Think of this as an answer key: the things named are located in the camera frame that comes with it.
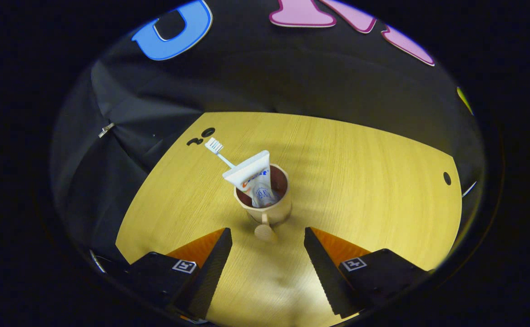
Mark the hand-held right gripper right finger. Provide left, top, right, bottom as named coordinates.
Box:
left=304, top=227, right=431, bottom=318

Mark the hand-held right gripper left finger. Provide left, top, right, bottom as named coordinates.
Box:
left=124, top=227, right=233, bottom=321

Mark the beige cup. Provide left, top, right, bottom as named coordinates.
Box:
left=234, top=163, right=292, bottom=242

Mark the white toothpaste tube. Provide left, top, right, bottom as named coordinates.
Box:
left=223, top=150, right=280, bottom=208

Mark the white toothbrush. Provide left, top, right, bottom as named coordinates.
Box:
left=205, top=138, right=236, bottom=169

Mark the black backdrop cloth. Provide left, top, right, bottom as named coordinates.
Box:
left=51, top=0, right=485, bottom=268

